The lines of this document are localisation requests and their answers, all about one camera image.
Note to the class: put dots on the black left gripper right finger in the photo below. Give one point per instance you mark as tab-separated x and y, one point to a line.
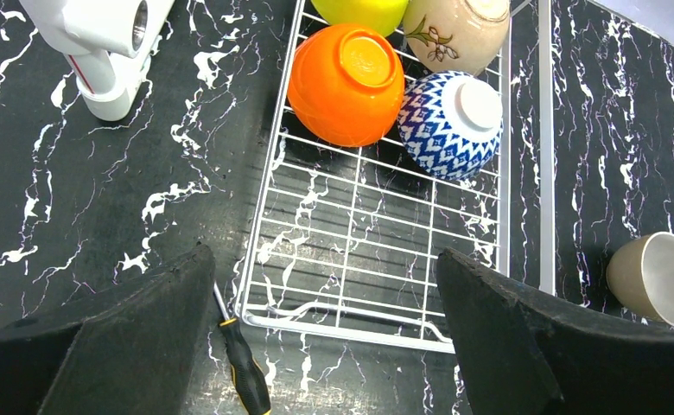
523	351

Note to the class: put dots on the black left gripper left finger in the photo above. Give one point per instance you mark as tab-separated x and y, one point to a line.
128	349

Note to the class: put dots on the white striped bottom bowl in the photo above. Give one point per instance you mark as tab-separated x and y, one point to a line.
641	276

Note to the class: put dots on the blue white patterned bowl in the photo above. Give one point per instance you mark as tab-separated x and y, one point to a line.
451	124

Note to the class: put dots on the white ceramic bowl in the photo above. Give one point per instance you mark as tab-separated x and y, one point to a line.
346	85

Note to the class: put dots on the beige ceramic bowl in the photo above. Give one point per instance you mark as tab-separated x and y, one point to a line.
460	35

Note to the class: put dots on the yellow-green plastic bowl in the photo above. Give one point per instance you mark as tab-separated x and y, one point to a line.
383	16

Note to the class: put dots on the black yellow screwdriver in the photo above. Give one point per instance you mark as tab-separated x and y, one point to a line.
247	376

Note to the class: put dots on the white wire dish rack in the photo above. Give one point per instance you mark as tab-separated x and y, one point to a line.
344	241

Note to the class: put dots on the white pvc pipe frame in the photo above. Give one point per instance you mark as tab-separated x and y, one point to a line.
107	44

